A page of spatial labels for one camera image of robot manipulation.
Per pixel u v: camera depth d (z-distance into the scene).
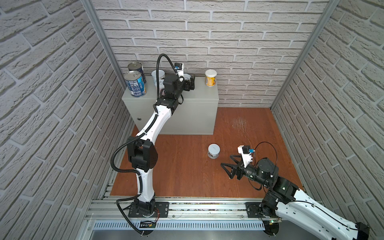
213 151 0.89
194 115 0.86
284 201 0.52
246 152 0.61
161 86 0.63
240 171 0.61
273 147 0.99
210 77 0.79
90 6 0.69
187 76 0.79
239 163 0.63
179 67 0.67
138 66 0.77
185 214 0.73
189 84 0.74
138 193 0.60
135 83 0.70
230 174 0.62
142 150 0.51
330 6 0.70
